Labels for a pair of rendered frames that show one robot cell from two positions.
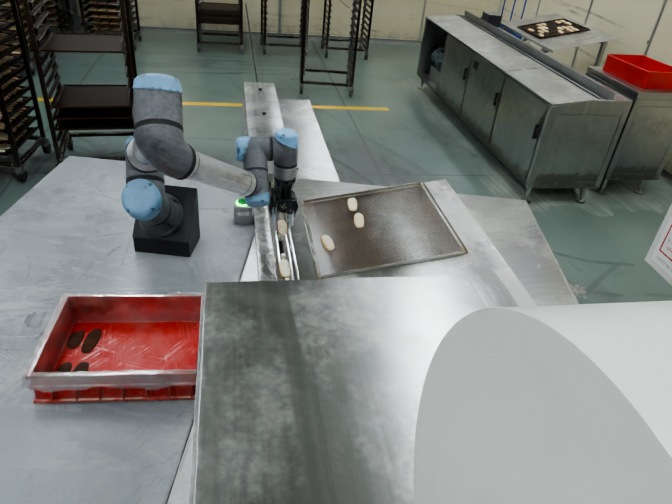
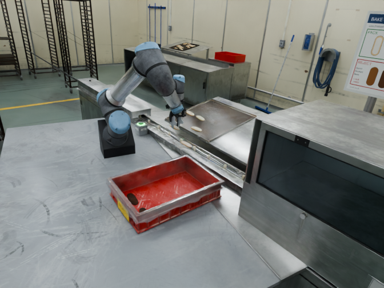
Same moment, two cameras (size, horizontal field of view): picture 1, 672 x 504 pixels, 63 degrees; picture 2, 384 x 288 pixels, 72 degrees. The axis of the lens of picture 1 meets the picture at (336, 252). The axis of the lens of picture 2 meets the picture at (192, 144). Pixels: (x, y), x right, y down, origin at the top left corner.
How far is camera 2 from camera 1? 0.96 m
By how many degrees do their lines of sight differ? 26
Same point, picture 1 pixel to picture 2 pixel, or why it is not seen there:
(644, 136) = (238, 81)
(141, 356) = (164, 196)
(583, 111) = (219, 74)
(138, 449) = (210, 229)
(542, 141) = (208, 88)
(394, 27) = (99, 58)
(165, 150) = (169, 78)
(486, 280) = not seen: hidden behind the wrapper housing
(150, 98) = (155, 53)
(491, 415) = not seen: outside the picture
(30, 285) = (64, 188)
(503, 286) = not seen: hidden behind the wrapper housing
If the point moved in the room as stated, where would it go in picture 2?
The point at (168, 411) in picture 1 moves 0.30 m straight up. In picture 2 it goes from (203, 211) to (209, 155)
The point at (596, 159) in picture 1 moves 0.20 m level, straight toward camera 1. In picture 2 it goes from (227, 93) to (228, 96)
